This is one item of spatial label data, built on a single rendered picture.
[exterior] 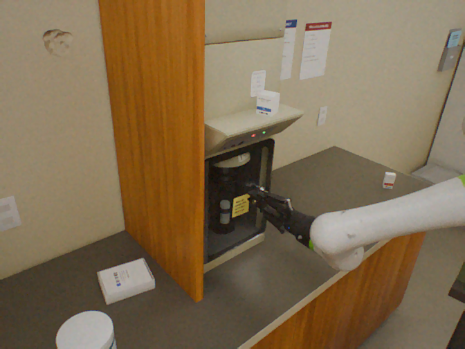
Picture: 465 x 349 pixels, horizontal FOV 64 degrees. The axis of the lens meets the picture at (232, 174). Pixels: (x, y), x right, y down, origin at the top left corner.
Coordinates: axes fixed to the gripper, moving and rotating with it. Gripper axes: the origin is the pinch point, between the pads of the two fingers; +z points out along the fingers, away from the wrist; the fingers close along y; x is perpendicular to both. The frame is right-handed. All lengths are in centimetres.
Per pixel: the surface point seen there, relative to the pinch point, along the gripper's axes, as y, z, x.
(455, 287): -26, -55, -45
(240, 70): 43.2, 4.5, 6.4
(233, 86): 39.2, 4.5, 8.8
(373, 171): -26, 10, -102
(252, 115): 31.1, -0.1, 5.2
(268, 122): 30.8, -6.8, 5.3
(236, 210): -4.2, 3.5, 6.0
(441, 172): -89, 25, -273
